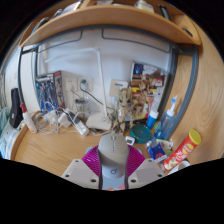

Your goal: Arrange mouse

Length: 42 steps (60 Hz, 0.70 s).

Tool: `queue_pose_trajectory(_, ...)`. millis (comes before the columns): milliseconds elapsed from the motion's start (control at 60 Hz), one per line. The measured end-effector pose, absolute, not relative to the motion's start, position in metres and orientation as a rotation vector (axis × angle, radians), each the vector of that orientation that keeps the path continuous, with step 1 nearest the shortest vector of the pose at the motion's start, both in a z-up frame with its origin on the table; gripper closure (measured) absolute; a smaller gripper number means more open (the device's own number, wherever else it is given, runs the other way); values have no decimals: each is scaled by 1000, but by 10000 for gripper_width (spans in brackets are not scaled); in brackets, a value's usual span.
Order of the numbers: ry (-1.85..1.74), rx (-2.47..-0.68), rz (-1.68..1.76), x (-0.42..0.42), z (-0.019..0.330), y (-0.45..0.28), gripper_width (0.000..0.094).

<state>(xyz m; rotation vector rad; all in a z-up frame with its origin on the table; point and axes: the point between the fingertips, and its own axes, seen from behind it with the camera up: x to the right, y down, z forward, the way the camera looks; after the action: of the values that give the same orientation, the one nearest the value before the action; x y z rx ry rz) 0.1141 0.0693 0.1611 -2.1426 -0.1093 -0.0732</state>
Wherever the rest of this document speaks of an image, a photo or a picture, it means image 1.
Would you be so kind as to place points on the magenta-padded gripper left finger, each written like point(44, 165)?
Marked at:
point(78, 172)

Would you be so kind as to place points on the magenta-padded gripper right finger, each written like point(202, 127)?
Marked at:
point(148, 172)

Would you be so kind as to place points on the grey white computer mouse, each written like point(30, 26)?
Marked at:
point(113, 153)

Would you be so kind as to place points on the blue tissue pack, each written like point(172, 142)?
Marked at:
point(156, 152)

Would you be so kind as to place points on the white cup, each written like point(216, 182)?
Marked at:
point(180, 165)

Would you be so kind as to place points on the small white square clock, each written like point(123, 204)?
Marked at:
point(130, 140)

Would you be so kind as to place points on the teal round tin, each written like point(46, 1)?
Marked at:
point(141, 134)

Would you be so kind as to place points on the red chips can yellow lid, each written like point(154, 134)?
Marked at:
point(181, 151)

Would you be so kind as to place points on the white power strip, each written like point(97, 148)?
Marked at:
point(79, 125)

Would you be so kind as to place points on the clear blue spray bottle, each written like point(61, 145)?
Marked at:
point(166, 123)

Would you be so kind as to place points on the blue bottle white cap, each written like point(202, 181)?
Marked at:
point(152, 119)

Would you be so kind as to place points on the white charger block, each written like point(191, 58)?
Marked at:
point(64, 120)

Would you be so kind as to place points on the tan brick-built figure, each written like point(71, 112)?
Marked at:
point(123, 103)

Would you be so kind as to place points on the blue white plaid bedding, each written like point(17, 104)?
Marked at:
point(7, 143)

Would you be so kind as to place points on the blue robot model kit box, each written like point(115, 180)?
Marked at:
point(50, 91)

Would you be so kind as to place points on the stack of colourful boxes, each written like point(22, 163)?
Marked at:
point(156, 83)

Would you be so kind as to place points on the teal fuzzy blanket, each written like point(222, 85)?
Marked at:
point(4, 118)

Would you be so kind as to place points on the white wall socket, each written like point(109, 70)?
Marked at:
point(70, 84)

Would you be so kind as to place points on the white blue wall card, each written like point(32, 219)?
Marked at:
point(118, 87)

